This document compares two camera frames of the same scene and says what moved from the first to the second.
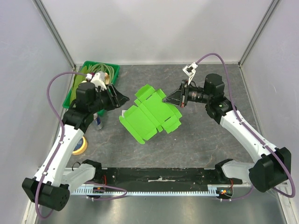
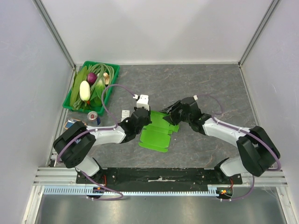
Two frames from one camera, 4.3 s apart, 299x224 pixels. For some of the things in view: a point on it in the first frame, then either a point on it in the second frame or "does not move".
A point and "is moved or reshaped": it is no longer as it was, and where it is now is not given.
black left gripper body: x=104 y=100 → x=148 y=120
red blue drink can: x=96 y=122 does not move
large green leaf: x=78 y=79 does not move
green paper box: x=150 y=113 is moved or reshaped
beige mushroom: x=106 y=78 does not move
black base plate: x=162 y=176 does not move
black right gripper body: x=182 y=94 → x=174 y=111
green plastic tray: x=102 y=73 does not move
